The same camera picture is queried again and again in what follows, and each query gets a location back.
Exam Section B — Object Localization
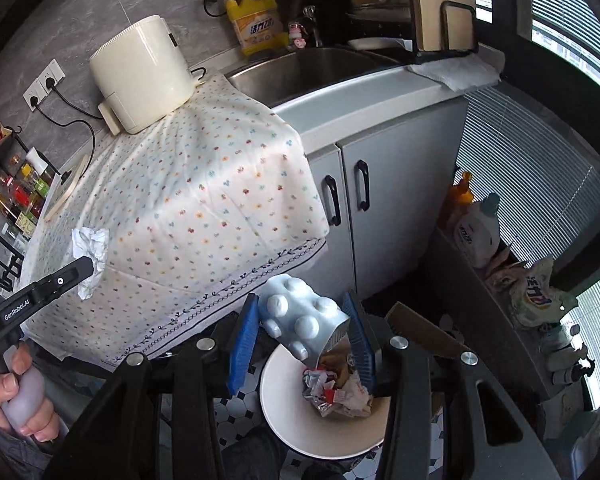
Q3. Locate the light blue bumpy container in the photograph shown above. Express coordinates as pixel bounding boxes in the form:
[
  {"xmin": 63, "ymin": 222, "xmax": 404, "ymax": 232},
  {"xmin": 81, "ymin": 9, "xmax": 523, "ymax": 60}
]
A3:
[{"xmin": 258, "ymin": 274, "xmax": 350, "ymax": 368}]

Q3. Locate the white tissue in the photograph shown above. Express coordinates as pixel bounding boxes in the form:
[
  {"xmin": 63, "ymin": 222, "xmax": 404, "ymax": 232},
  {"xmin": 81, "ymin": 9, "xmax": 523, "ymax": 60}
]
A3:
[{"xmin": 72, "ymin": 226, "xmax": 110, "ymax": 300}]

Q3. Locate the printed paper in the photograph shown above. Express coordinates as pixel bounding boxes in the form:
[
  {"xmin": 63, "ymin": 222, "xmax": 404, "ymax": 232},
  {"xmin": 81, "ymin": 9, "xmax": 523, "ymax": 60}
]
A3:
[{"xmin": 329, "ymin": 372, "xmax": 374, "ymax": 418}]

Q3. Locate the foil ball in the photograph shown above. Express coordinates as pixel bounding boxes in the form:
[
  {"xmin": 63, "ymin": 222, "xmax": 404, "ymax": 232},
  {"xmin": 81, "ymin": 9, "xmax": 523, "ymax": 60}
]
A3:
[{"xmin": 302, "ymin": 370, "xmax": 344, "ymax": 418}]

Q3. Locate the white trash bin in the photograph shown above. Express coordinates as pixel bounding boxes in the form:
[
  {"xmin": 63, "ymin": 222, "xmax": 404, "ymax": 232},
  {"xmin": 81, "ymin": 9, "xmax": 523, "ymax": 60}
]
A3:
[{"xmin": 259, "ymin": 344, "xmax": 390, "ymax": 460}]

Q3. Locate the person's left hand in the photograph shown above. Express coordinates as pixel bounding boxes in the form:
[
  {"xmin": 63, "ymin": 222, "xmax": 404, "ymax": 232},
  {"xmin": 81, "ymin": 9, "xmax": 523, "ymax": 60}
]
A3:
[{"xmin": 0, "ymin": 342, "xmax": 60, "ymax": 443}]

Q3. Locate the dark soy sauce bottle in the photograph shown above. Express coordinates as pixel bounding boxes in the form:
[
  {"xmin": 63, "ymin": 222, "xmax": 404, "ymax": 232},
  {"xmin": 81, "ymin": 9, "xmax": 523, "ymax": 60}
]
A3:
[{"xmin": 0, "ymin": 193, "xmax": 35, "ymax": 240}]

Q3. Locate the cream kettle base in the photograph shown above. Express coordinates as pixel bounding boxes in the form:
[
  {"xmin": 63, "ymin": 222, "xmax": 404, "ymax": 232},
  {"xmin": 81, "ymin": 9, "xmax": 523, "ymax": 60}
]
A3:
[{"xmin": 43, "ymin": 155, "xmax": 90, "ymax": 222}]

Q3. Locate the red cap sauce bottle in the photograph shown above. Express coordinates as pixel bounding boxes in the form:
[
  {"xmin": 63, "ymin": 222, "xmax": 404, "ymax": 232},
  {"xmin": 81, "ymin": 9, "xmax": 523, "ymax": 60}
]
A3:
[{"xmin": 0, "ymin": 176, "xmax": 43, "ymax": 220}]

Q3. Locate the green label oil bottle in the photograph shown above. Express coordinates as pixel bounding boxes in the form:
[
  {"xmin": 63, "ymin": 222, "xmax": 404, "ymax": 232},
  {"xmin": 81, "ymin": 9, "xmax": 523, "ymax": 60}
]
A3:
[{"xmin": 18, "ymin": 162, "xmax": 50, "ymax": 200}]

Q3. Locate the floral white tablecloth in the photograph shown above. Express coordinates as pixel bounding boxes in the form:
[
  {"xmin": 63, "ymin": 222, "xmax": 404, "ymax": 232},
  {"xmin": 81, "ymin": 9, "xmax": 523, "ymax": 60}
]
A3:
[{"xmin": 22, "ymin": 73, "xmax": 329, "ymax": 370}]

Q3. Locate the black spice rack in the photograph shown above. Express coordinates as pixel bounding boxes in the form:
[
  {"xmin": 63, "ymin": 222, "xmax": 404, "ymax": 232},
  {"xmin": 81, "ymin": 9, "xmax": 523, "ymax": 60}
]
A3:
[{"xmin": 0, "ymin": 104, "xmax": 62, "ymax": 291}]

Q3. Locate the grey cabinet door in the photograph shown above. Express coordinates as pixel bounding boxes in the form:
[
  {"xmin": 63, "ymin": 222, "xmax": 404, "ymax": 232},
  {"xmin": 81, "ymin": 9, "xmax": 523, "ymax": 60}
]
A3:
[{"xmin": 339, "ymin": 96, "xmax": 468, "ymax": 299}]

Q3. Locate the stainless steel sink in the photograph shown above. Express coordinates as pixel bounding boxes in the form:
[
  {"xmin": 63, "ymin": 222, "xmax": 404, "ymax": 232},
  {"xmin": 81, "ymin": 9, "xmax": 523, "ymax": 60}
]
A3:
[{"xmin": 225, "ymin": 48, "xmax": 398, "ymax": 108}]

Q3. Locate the cream air fryer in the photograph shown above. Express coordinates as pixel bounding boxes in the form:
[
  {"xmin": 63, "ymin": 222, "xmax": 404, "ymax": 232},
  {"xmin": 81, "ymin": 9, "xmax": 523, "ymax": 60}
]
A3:
[{"xmin": 88, "ymin": 15, "xmax": 202, "ymax": 136}]

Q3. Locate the white cloth on counter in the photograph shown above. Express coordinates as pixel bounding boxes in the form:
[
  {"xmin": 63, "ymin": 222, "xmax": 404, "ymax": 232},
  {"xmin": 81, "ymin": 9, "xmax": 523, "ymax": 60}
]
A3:
[{"xmin": 406, "ymin": 51, "xmax": 506, "ymax": 92}]

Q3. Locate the yellow detergent jug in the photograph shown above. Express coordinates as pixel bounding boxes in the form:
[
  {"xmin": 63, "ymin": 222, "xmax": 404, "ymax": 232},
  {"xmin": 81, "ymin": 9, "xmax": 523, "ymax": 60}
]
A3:
[{"xmin": 224, "ymin": 0, "xmax": 288, "ymax": 58}]

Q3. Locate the wooden cutting board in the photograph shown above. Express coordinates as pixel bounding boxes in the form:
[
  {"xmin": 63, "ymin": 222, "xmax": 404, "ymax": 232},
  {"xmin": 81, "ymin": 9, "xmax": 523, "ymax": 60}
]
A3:
[{"xmin": 412, "ymin": 0, "xmax": 478, "ymax": 54}]

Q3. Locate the black kettle base cable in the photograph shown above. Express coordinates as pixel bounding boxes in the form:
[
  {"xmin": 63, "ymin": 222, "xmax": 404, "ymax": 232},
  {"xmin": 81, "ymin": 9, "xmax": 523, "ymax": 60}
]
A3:
[{"xmin": 29, "ymin": 94, "xmax": 97, "ymax": 181}]

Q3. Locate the white wall socket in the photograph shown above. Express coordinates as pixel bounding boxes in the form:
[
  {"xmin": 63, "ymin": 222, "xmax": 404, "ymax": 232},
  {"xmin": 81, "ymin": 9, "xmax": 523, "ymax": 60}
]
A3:
[{"xmin": 22, "ymin": 58, "xmax": 66, "ymax": 112}]

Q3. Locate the black air fryer cable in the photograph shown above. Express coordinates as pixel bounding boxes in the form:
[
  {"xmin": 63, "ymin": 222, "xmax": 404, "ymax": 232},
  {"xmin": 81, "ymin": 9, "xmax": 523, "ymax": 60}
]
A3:
[{"xmin": 45, "ymin": 77, "xmax": 105, "ymax": 122}]

